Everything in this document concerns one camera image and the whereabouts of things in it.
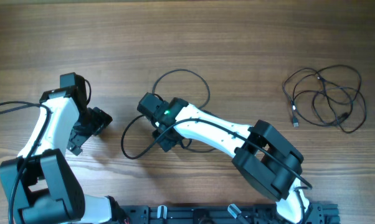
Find thick black usb cable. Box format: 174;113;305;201
151;68;219;154

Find thin black usb cable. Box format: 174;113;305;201
311;64;368;134

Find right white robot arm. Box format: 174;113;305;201
137;93;311;223

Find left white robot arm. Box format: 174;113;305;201
0;73;114;223

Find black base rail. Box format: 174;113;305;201
122;203;341;224

